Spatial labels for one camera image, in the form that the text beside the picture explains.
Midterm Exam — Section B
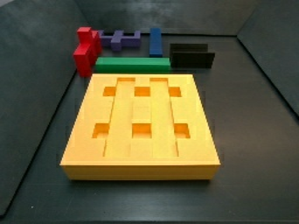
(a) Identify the green long block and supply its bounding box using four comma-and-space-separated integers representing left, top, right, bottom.
95, 57, 171, 74

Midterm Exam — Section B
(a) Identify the purple notched block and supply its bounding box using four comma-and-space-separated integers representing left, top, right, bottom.
98, 30, 142, 52

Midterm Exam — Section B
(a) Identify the blue long block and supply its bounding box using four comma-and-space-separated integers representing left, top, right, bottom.
150, 28, 163, 58

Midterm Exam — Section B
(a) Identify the red cross-shaped block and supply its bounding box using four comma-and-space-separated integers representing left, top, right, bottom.
74, 27, 102, 77

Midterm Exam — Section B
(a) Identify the black notched block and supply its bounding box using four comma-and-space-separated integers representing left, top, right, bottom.
170, 44, 215, 68

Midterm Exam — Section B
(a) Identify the yellow slotted board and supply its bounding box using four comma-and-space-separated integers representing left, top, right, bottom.
60, 74, 221, 180

